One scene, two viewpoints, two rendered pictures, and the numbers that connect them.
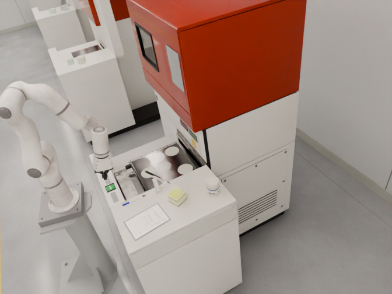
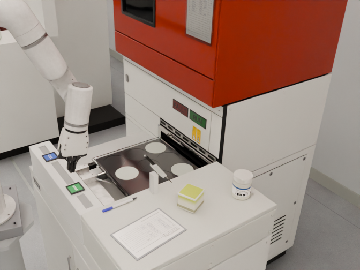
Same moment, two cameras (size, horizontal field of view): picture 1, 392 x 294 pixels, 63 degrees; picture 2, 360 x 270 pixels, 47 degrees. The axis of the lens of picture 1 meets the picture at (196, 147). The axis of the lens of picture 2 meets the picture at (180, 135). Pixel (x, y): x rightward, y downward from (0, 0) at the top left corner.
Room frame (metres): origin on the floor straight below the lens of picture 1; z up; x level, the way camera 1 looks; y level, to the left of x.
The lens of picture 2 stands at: (0.09, 0.50, 1.93)
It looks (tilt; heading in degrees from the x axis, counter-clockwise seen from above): 30 degrees down; 345
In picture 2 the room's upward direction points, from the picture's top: 2 degrees clockwise
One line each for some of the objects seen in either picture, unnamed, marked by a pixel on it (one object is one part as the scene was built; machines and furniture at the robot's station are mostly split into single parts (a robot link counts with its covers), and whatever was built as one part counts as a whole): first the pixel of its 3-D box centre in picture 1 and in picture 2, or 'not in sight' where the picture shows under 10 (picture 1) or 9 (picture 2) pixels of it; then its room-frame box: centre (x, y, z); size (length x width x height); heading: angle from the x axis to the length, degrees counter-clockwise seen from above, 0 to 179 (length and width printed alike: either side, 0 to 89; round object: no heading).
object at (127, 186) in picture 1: (128, 188); (95, 194); (1.48, 0.47, 0.87); 0.36 x 0.08 x 0.03; 21
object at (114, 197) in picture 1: (108, 183); (64, 186); (1.52, 0.59, 0.89); 0.55 x 0.09 x 0.14; 21
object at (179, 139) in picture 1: (191, 153); (184, 151); (1.68, 0.04, 0.89); 0.44 x 0.02 x 0.10; 21
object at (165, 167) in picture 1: (163, 166); (148, 165); (1.59, 0.23, 0.90); 0.34 x 0.34 x 0.01; 21
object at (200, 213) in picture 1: (174, 212); (181, 224); (1.19, 0.18, 0.89); 0.62 x 0.35 x 0.14; 111
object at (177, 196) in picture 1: (177, 196); (190, 198); (1.21, 0.15, 1.00); 0.07 x 0.07 x 0.07; 45
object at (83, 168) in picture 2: (119, 170); (79, 170); (1.62, 0.53, 0.89); 0.08 x 0.03 x 0.03; 111
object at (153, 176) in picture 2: (157, 181); (157, 175); (1.32, 0.24, 1.03); 0.06 x 0.04 x 0.13; 111
